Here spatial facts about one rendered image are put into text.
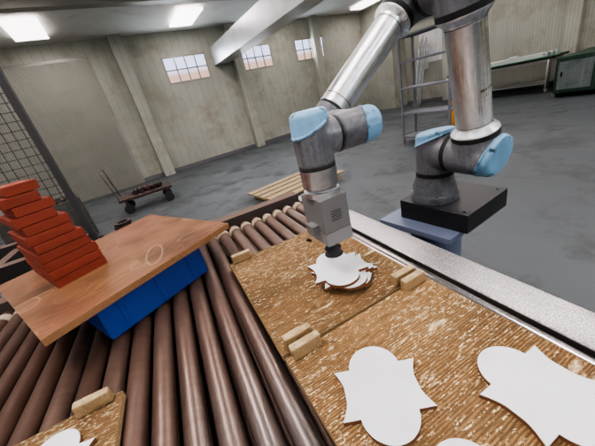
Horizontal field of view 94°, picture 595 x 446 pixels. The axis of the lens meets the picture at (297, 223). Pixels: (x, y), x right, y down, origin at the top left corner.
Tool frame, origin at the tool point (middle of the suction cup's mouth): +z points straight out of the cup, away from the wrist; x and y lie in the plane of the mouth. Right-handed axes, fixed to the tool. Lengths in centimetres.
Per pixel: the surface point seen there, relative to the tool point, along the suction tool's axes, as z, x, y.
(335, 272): 3.8, -1.8, 2.0
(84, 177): 39, -228, -911
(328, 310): 7.1, -8.1, 7.6
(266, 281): 7.1, -14.8, -12.0
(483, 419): 7.1, -3.7, 37.1
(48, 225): -19, -58, -38
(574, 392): 6.3, 7.3, 41.3
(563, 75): 55, 818, -301
